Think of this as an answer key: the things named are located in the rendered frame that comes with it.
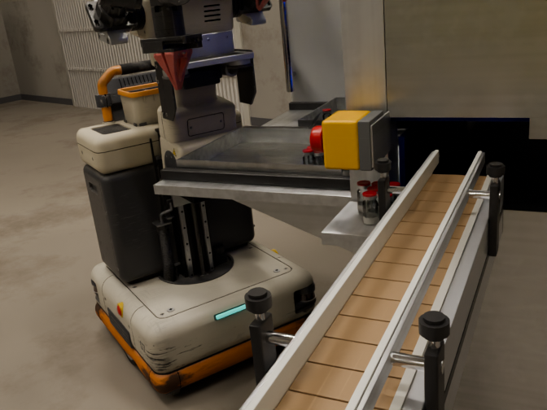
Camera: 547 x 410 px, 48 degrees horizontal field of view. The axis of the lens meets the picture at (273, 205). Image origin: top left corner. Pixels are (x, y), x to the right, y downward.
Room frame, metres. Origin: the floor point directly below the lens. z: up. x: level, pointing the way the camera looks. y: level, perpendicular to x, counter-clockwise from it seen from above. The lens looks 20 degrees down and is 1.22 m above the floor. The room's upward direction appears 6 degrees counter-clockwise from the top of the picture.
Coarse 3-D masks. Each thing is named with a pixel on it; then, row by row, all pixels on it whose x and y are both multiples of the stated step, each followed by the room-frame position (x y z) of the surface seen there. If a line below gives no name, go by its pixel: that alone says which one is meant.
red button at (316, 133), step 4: (316, 128) 0.89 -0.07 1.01; (320, 128) 0.88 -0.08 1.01; (312, 132) 0.88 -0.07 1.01; (316, 132) 0.88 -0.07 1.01; (320, 132) 0.88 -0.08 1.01; (312, 136) 0.88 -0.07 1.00; (316, 136) 0.88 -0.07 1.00; (320, 136) 0.87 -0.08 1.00; (312, 140) 0.88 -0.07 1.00; (316, 140) 0.87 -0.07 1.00; (320, 140) 0.87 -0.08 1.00; (312, 144) 0.88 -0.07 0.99; (316, 144) 0.87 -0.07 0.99; (320, 144) 0.87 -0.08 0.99; (312, 148) 0.88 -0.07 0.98; (316, 148) 0.88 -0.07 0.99; (320, 148) 0.87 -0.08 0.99
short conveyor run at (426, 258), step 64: (384, 192) 0.73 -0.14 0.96; (448, 192) 0.79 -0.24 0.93; (384, 256) 0.61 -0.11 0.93; (448, 256) 0.59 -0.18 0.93; (256, 320) 0.42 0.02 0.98; (320, 320) 0.43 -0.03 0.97; (384, 320) 0.48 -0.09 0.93; (448, 320) 0.36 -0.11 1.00; (256, 384) 0.41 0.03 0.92; (320, 384) 0.39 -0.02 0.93; (384, 384) 0.39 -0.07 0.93; (448, 384) 0.43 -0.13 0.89
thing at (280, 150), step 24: (216, 144) 1.29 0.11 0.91; (240, 144) 1.36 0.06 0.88; (264, 144) 1.34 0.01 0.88; (288, 144) 1.32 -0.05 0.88; (192, 168) 1.14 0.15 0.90; (216, 168) 1.12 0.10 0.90; (240, 168) 1.10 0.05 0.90; (264, 168) 1.07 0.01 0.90; (288, 168) 1.05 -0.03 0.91; (312, 168) 1.03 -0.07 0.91
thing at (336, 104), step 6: (330, 102) 1.60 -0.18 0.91; (336, 102) 1.64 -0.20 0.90; (342, 102) 1.63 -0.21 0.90; (318, 108) 1.52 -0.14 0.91; (324, 108) 1.56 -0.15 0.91; (330, 108) 1.60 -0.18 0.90; (336, 108) 1.64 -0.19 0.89; (342, 108) 1.63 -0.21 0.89; (312, 114) 1.48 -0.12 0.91; (300, 120) 1.41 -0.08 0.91; (306, 120) 1.40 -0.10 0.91; (312, 120) 1.39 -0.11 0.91; (318, 120) 1.39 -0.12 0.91; (300, 126) 1.41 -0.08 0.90; (306, 126) 1.40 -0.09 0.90
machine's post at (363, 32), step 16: (352, 0) 0.92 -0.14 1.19; (368, 0) 0.91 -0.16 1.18; (352, 16) 0.92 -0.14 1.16; (368, 16) 0.91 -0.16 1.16; (352, 32) 0.92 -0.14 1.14; (368, 32) 0.91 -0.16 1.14; (384, 32) 0.90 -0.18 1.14; (352, 48) 0.92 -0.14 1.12; (368, 48) 0.91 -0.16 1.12; (384, 48) 0.90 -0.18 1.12; (352, 64) 0.92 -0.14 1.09; (368, 64) 0.91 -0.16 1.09; (384, 64) 0.90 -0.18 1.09; (352, 80) 0.93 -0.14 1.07; (368, 80) 0.91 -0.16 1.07; (384, 80) 0.90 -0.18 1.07; (352, 96) 0.93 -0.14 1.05; (368, 96) 0.92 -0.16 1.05; (384, 96) 0.90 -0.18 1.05; (384, 112) 0.90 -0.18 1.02; (352, 176) 0.93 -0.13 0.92; (368, 176) 0.92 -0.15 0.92; (352, 192) 0.93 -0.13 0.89
